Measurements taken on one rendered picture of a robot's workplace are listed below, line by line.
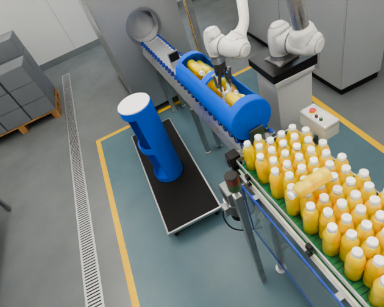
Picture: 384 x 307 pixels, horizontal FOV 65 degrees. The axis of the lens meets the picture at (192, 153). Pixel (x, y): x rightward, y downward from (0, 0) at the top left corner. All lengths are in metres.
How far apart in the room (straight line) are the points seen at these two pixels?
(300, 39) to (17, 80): 3.90
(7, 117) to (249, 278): 4.13
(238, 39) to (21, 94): 3.90
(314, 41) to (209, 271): 1.82
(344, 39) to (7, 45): 4.32
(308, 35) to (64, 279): 2.78
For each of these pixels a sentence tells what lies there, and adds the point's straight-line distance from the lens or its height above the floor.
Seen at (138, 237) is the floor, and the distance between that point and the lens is 2.95.
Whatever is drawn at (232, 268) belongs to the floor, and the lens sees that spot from 2.55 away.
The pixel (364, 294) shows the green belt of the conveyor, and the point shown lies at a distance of 1.52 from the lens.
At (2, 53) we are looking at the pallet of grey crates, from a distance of 5.29.
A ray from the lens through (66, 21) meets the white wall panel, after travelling 6.79.
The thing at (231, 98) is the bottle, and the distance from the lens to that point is 1.90.
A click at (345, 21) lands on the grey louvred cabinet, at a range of 3.28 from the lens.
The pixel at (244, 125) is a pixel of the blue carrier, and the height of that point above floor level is 1.09.
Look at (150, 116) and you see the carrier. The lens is 2.48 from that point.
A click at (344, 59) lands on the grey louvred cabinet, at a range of 3.47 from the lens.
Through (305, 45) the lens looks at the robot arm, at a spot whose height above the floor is 1.26.
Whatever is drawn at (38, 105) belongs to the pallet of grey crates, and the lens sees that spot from 5.15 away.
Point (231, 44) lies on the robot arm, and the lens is 1.67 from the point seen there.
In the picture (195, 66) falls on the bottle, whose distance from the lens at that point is 2.33.
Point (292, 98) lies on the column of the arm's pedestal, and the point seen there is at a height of 0.79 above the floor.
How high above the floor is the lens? 2.32
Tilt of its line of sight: 44 degrees down
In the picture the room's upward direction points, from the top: 23 degrees counter-clockwise
